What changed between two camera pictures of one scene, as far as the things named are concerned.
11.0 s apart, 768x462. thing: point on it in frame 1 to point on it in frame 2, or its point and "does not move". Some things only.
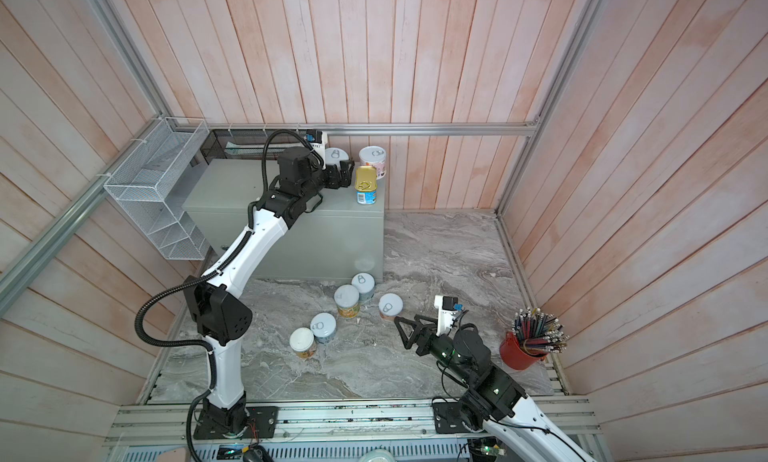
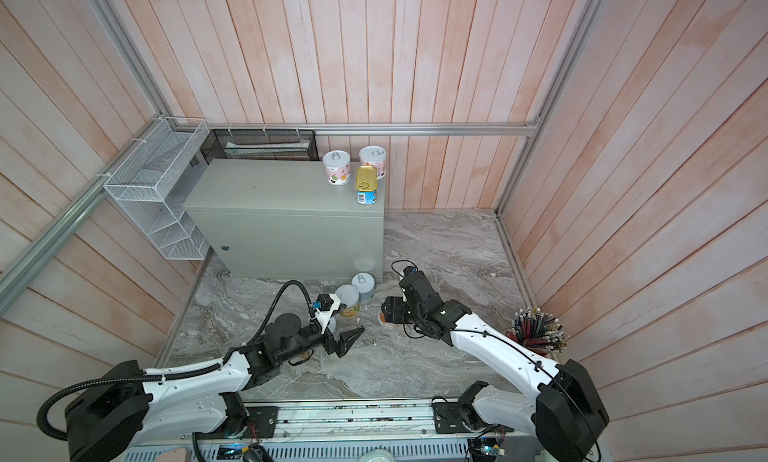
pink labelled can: [335, 155] does not move
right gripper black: [429, 330] to [393, 308]
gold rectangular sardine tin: [366, 185] does not move
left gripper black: [345, 175] to [342, 346]
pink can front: [374, 156] does not move
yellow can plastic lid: [347, 300] does not move
